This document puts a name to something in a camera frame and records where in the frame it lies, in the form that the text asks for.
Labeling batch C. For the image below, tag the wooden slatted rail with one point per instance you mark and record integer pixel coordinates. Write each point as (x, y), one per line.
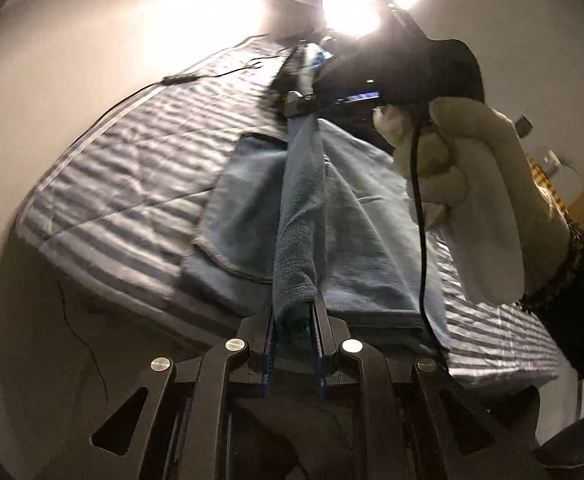
(541, 175)

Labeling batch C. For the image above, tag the dark cloth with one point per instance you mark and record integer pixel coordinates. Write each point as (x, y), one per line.
(571, 452)

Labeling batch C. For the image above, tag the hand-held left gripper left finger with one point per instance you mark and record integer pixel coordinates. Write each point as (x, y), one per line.
(270, 360)

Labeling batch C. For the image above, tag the striped bed blanket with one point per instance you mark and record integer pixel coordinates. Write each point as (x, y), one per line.
(122, 150)

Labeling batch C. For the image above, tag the person's right hand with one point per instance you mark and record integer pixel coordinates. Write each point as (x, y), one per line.
(486, 185)

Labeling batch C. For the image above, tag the potted plant in white pot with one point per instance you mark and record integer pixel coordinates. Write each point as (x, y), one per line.
(551, 158)

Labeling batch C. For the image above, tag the dark vase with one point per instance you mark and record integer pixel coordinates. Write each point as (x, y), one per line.
(524, 126)

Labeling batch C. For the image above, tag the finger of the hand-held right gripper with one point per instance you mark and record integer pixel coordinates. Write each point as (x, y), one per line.
(296, 102)

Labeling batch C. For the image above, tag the light blue denim jeans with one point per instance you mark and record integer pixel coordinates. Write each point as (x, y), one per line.
(297, 220)

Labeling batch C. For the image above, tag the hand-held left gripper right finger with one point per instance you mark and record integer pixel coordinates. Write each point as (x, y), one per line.
(320, 360)

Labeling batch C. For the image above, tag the folded black and blue clothes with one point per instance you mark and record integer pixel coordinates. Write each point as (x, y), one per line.
(284, 80)

